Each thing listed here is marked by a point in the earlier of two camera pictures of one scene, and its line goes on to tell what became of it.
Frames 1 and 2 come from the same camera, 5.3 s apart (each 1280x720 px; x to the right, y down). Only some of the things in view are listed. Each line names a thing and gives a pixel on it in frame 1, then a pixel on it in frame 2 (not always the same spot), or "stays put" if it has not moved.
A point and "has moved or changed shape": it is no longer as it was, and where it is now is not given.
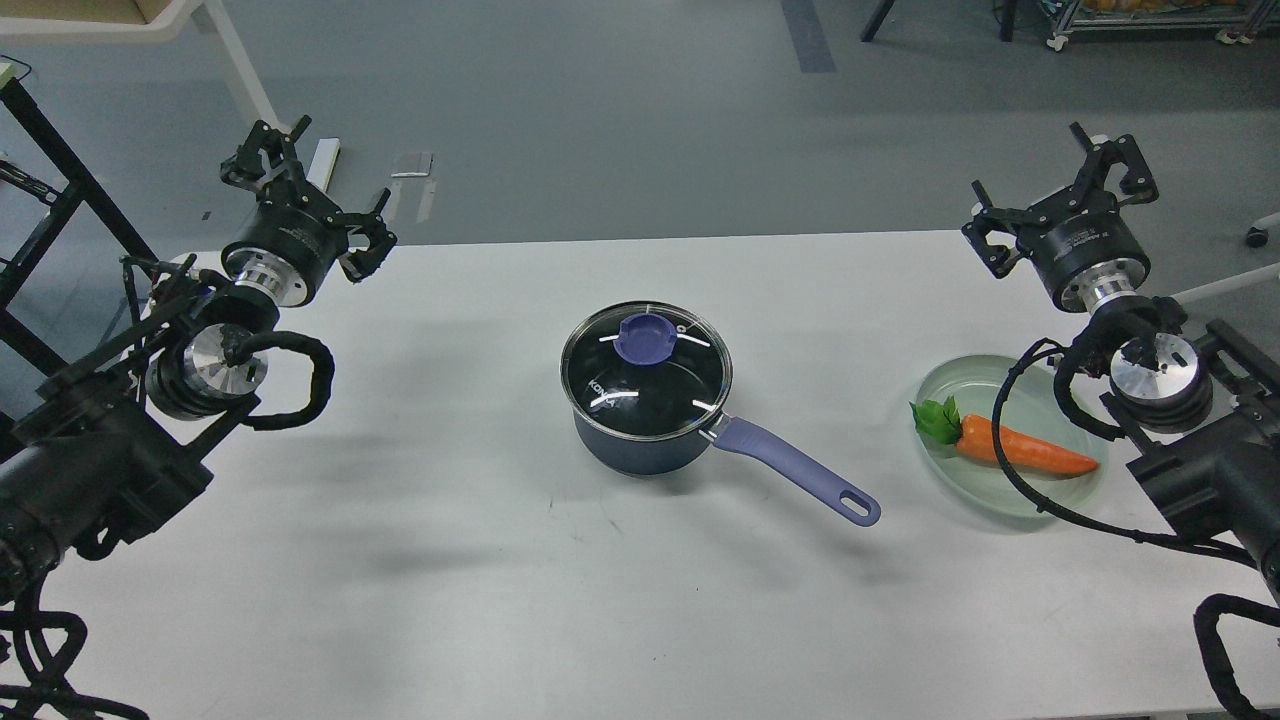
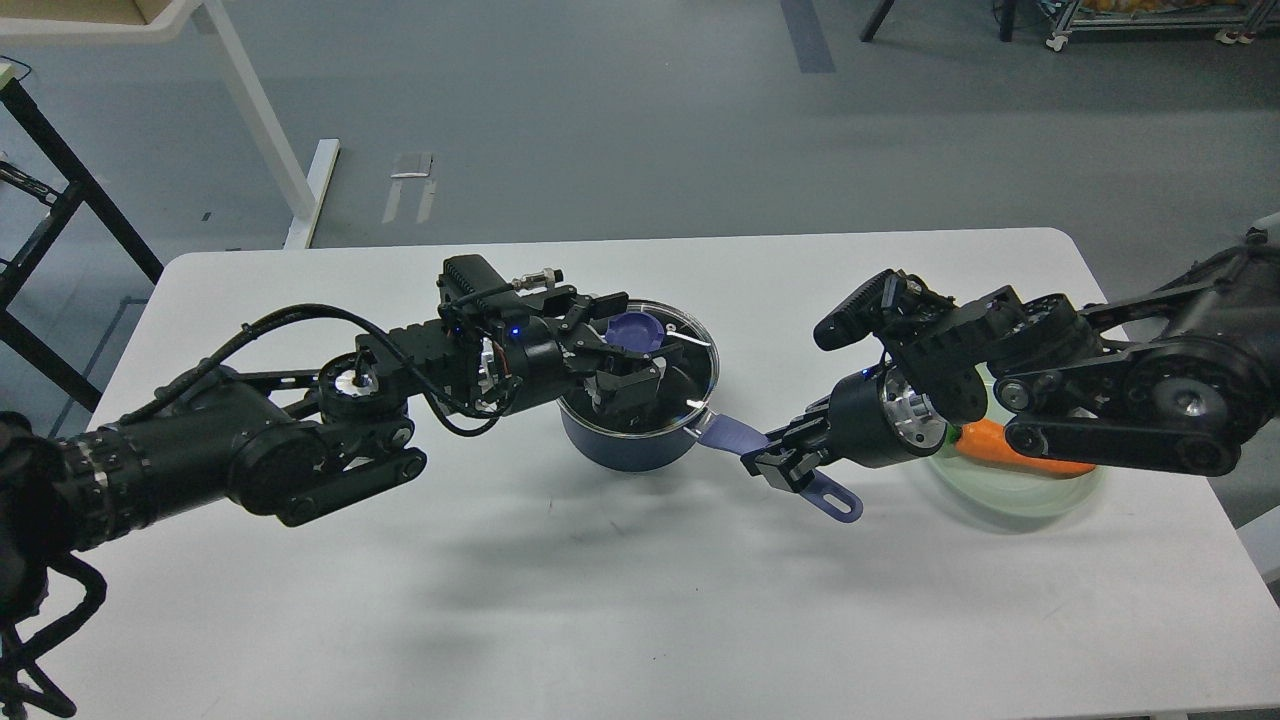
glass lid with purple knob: x=646 y=370 has moved or changed shape
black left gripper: x=292 y=240 to x=546 y=353
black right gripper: x=1078 y=244 to x=871 y=418
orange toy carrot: x=973 y=434 stays put
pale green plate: x=1033 y=405 stays put
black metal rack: x=89 y=189 stays put
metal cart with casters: x=1238 y=21 stays put
